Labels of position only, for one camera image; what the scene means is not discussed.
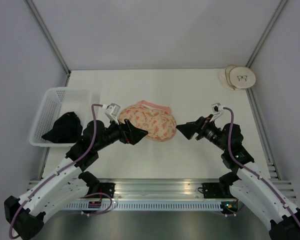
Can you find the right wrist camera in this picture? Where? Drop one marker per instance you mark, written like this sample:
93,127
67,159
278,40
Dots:
217,111

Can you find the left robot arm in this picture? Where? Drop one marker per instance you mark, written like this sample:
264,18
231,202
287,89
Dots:
70,180

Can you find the floral laundry bag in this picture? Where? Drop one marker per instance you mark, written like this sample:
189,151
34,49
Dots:
157,120

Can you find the black garment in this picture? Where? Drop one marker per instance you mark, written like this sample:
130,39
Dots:
67,129

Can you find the white plastic basket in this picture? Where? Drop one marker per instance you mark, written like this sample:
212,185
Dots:
56,102

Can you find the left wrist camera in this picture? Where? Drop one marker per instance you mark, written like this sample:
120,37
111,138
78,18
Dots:
112,111

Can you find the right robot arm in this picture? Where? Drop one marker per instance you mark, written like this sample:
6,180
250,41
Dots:
245,180

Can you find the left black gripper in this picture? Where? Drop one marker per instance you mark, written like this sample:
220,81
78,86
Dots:
129,133

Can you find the white slotted cable duct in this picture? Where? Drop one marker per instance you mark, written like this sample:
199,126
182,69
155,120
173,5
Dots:
84,205

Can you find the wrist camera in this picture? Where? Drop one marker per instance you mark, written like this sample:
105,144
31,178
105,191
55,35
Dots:
217,111
112,111

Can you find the aluminium rail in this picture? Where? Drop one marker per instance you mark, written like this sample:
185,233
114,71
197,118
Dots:
184,189

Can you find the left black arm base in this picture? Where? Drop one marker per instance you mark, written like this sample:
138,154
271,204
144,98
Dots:
103,187

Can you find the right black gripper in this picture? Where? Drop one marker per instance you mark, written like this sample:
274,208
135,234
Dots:
199,125

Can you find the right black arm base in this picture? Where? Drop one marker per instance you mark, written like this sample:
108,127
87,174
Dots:
212,190

